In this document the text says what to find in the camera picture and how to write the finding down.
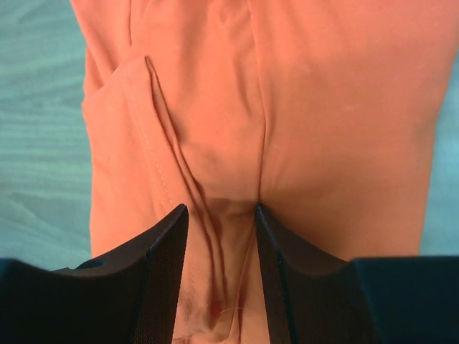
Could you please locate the orange t-shirt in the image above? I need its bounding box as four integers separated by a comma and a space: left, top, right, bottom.
72, 1, 458, 343

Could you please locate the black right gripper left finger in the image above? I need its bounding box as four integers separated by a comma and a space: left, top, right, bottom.
1, 205, 189, 343

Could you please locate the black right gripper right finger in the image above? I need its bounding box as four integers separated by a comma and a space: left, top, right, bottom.
255, 206, 458, 343

